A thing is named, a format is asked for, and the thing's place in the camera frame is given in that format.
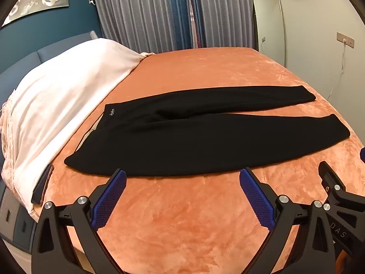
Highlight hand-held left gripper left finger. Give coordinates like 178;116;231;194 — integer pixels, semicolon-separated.
31;169;127;274

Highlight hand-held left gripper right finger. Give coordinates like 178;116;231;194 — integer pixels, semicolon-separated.
239;167;337;274

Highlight black pants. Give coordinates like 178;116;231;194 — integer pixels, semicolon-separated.
64;85;351;177

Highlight orange plush blanket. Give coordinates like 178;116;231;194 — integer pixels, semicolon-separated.
30;46;365;274

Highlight dark smartphone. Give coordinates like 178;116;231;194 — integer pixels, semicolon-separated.
31;164;54;205

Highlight grey bedside table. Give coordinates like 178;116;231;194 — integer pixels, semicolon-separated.
0;185;38;253

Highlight white blanket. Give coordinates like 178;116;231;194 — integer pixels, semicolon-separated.
0;38;157;214

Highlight pink knitted blanket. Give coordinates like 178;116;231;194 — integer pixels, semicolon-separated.
0;91;18;187

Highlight blue padded headboard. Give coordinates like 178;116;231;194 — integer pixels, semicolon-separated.
0;31;101;97

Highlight standing mirror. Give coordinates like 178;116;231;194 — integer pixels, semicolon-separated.
252;0;286;67

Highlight grey curtain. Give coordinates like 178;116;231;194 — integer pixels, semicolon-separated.
93;0;183;54
197;0;275;52

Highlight blue curtain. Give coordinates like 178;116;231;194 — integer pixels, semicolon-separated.
174;0;206;50

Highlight gold wall socket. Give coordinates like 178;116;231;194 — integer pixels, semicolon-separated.
336;32;355;48

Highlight silver wall picture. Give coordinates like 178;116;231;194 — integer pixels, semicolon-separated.
1;0;69;26

